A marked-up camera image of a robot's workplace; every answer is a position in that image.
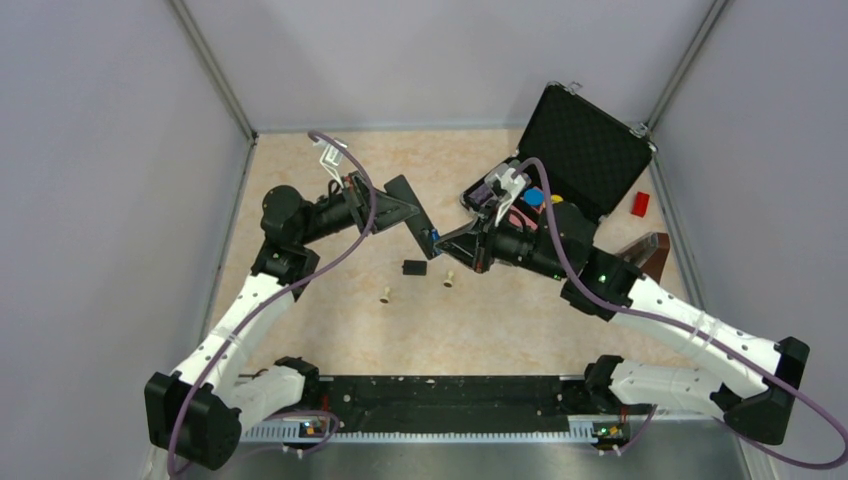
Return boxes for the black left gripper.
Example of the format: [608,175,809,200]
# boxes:
[298,170,420,245]

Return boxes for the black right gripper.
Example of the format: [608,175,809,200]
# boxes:
[436,199,569,282]

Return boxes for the black remote control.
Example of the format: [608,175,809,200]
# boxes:
[384,175,436,260]

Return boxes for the black remote battery cover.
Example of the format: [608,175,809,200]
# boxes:
[402,259,428,276]

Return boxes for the blue battery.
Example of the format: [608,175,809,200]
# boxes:
[429,228,440,258]

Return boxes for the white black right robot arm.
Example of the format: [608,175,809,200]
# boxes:
[436,202,809,445]

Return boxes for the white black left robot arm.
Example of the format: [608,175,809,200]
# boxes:
[144,172,426,470]

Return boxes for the blue round chip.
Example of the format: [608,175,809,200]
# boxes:
[522,188,545,207]

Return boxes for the black poker chip case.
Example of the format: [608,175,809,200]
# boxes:
[459,81,658,223]

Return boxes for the red toy brick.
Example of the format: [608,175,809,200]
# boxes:
[630,191,651,218]

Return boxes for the brown metronome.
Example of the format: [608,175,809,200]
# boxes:
[616,232,671,283]

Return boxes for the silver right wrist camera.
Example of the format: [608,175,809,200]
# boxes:
[484,162,528,214]

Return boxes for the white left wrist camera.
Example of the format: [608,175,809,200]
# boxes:
[313,139,346,182]

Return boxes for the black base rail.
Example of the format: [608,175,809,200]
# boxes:
[241,363,779,449]

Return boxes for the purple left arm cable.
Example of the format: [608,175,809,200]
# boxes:
[165,130,380,478]

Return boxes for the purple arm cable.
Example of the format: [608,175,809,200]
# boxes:
[510,156,848,472]
[165,130,380,478]

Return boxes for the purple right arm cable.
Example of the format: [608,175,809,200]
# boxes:
[510,156,848,472]

